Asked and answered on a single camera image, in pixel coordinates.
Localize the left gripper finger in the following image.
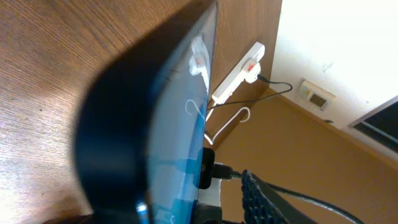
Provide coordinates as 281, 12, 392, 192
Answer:
241, 170, 320, 223

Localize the black USB charging cable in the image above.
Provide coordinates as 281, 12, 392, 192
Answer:
206, 73, 294, 121

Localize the blue Samsung Galaxy smartphone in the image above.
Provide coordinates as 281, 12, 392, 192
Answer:
73, 1, 218, 223

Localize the white power strip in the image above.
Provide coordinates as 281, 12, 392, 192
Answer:
211, 42, 266, 105

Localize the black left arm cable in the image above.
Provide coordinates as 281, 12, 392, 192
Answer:
211, 164, 368, 224

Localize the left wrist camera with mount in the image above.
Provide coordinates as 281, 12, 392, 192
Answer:
191, 147, 226, 224

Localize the white power strip cord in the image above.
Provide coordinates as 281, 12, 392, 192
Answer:
203, 106, 251, 146

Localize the white wall socket box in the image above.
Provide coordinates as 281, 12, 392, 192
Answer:
296, 80, 336, 111

